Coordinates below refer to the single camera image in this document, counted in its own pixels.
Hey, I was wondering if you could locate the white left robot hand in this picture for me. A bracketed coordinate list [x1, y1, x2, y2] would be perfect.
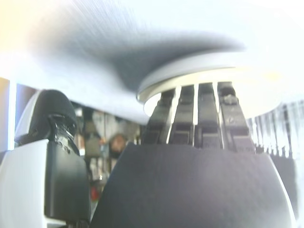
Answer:
[0, 81, 298, 228]

